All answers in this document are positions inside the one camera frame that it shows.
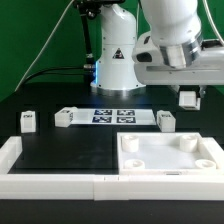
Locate white cable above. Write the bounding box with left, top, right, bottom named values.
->
left=14, top=0, right=75, bottom=92

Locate white square tabletop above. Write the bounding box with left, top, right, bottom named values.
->
left=117, top=132, right=224, bottom=175

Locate white U-shaped obstacle fence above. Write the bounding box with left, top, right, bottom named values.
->
left=0, top=137, right=224, bottom=200

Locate black cable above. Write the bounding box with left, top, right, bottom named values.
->
left=19, top=0, right=101, bottom=91

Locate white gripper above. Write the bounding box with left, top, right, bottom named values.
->
left=134, top=47, right=224, bottom=98

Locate white sheet with AprilTags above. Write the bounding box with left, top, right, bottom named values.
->
left=72, top=108, right=156, bottom=125

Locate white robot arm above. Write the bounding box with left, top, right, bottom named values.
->
left=91, top=0, right=224, bottom=96

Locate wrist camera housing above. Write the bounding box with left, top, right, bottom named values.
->
left=132, top=31, right=163, bottom=64

